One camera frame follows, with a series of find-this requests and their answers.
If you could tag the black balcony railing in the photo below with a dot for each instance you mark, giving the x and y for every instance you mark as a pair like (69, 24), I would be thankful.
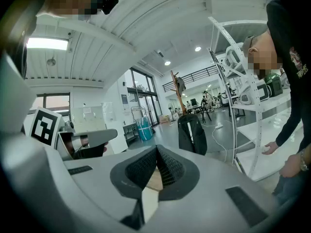
(192, 78)

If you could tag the rectangular ceiling light panel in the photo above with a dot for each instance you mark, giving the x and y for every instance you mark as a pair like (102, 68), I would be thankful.
(47, 44)

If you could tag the round ceiling spotlight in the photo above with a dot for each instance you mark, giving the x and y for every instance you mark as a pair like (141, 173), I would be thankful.
(167, 63)
(198, 49)

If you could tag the black and white microwave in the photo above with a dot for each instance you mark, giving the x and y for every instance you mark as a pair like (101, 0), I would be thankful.
(263, 92)

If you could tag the round pendant lamp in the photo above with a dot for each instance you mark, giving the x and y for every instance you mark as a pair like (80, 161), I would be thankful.
(51, 61)

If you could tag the black framed glass door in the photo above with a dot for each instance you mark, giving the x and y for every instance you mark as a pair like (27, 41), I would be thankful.
(143, 96)

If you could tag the cardboard box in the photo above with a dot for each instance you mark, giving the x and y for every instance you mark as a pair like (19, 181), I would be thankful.
(164, 119)

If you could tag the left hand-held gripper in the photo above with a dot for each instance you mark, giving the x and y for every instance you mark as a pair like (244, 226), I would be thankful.
(43, 126)

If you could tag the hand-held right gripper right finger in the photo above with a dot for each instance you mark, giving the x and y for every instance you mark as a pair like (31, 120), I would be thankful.
(182, 178)

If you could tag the white kitchen appliance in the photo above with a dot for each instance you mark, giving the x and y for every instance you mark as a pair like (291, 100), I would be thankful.
(246, 96)

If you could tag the black head-mounted camera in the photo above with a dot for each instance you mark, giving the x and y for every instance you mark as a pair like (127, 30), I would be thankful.
(108, 1)

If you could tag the black framed window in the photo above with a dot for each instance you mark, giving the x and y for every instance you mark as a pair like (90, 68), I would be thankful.
(52, 102)

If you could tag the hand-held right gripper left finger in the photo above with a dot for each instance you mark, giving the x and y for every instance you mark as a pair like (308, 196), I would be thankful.
(126, 178)

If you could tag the wooden coat rack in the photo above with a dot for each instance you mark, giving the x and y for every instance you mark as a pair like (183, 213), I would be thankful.
(179, 98)

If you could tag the blue wrapped bin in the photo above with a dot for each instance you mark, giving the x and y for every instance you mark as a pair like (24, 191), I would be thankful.
(145, 129)

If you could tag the grey hanging garment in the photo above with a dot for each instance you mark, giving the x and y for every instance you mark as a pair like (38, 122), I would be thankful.
(181, 84)

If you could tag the metal trolley cart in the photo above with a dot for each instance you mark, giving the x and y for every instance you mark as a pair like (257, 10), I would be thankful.
(136, 113)

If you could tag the white locker cabinet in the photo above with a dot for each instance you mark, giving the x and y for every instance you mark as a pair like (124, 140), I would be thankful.
(87, 119)

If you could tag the green appliance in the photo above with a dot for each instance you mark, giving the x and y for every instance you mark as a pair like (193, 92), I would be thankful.
(274, 84)

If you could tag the white metal shelf rack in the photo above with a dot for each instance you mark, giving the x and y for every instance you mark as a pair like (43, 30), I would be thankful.
(255, 120)

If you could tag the white power strip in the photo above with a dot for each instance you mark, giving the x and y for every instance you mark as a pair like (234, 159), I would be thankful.
(219, 126)

